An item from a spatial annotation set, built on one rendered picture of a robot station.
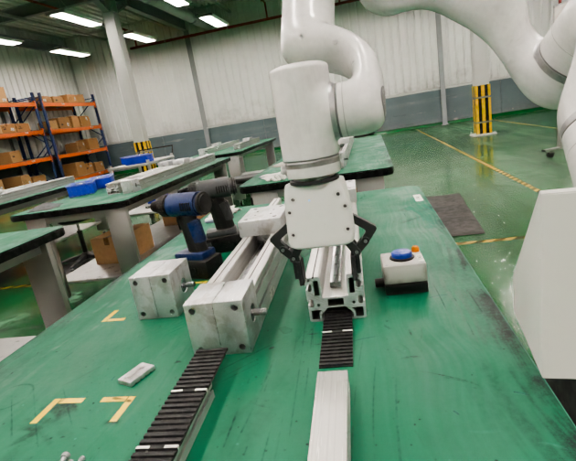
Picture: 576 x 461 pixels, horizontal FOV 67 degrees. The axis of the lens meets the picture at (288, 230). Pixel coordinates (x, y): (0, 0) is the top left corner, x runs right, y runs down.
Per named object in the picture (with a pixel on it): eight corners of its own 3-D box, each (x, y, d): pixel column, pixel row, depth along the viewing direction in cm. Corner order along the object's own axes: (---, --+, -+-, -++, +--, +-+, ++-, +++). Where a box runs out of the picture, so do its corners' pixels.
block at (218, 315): (266, 351, 70) (255, 298, 68) (194, 357, 72) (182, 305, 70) (274, 325, 79) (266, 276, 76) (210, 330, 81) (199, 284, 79)
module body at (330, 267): (367, 317, 76) (361, 273, 74) (310, 322, 78) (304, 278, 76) (357, 211, 152) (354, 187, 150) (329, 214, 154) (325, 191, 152)
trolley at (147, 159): (165, 230, 546) (145, 150, 521) (123, 236, 553) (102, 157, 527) (189, 211, 645) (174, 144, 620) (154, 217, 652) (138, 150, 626)
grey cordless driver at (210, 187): (248, 249, 129) (233, 176, 124) (182, 261, 128) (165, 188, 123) (247, 241, 137) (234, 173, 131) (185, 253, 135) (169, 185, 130)
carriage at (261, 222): (284, 242, 108) (280, 217, 106) (242, 248, 110) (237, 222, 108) (292, 226, 123) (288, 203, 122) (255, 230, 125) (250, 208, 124)
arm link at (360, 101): (378, 7, 76) (389, 144, 62) (290, 26, 80) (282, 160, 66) (372, -44, 68) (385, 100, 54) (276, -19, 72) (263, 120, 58)
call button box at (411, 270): (429, 292, 82) (426, 261, 80) (377, 296, 83) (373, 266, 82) (421, 276, 89) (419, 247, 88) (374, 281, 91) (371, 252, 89)
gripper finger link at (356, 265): (347, 241, 65) (353, 282, 67) (368, 238, 65) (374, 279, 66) (347, 234, 68) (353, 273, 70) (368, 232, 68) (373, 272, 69)
